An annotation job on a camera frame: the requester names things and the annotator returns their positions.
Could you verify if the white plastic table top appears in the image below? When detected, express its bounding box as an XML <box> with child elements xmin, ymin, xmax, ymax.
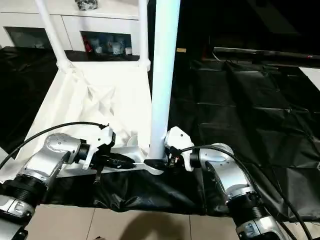
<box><xmin>14</xmin><ymin>59</ymin><xmax>166</xmax><ymax>179</ymax></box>

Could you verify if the white plastic table leg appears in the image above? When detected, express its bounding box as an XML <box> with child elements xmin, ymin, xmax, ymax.
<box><xmin>147</xmin><ymin>0</ymin><xmax>181</xmax><ymax>161</ymax></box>
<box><xmin>33</xmin><ymin>0</ymin><xmax>73</xmax><ymax>73</ymax></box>
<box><xmin>138</xmin><ymin>0</ymin><xmax>152</xmax><ymax>70</ymax></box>

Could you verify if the black mat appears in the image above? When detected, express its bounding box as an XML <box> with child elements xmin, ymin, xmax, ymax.
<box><xmin>0</xmin><ymin>46</ymin><xmax>320</xmax><ymax>223</ymax></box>

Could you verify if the printed box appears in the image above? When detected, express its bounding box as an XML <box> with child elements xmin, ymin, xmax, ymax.
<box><xmin>111</xmin><ymin>41</ymin><xmax>123</xmax><ymax>55</ymax></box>

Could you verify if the black flat monitor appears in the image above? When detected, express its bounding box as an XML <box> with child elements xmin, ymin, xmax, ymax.
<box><xmin>213</xmin><ymin>46</ymin><xmax>320</xmax><ymax>62</ymax></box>

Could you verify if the white glass-door cabinet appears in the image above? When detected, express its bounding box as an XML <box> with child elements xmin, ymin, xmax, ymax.
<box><xmin>0</xmin><ymin>0</ymin><xmax>148</xmax><ymax>56</ymax></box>

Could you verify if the black object pile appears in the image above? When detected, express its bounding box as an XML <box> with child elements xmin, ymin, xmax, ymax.
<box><xmin>74</xmin><ymin>0</ymin><xmax>100</xmax><ymax>11</ymax></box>

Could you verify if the black backdrop cloth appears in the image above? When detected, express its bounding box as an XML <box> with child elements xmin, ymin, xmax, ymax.
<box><xmin>179</xmin><ymin>0</ymin><xmax>320</xmax><ymax>48</ymax></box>

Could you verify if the white drawer unit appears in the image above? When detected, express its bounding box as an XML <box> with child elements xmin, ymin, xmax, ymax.
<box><xmin>301</xmin><ymin>66</ymin><xmax>320</xmax><ymax>91</ymax></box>

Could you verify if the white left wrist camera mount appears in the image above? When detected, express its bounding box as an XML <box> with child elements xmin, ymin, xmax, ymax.
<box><xmin>81</xmin><ymin>126</ymin><xmax>117</xmax><ymax>171</ymax></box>

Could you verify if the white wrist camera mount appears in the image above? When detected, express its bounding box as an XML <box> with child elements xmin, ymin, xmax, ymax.
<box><xmin>164</xmin><ymin>126</ymin><xmax>195</xmax><ymax>173</ymax></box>
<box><xmin>81</xmin><ymin>126</ymin><xmax>117</xmax><ymax>171</ymax></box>

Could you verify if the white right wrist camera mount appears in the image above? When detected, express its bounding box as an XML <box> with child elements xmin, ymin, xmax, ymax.
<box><xmin>164</xmin><ymin>126</ymin><xmax>195</xmax><ymax>173</ymax></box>

